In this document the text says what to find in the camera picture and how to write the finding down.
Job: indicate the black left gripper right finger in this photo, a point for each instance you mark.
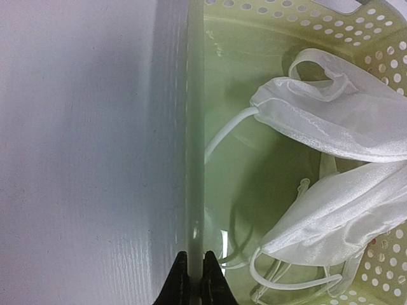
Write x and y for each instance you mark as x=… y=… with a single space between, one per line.
x=214 y=289

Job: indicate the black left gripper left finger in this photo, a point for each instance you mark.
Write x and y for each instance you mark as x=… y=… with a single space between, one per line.
x=177 y=287

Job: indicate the green perforated plastic basket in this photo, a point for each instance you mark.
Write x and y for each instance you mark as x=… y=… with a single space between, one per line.
x=305 y=160

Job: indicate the white satin bra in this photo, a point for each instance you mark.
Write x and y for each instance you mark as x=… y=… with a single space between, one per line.
x=358 y=124

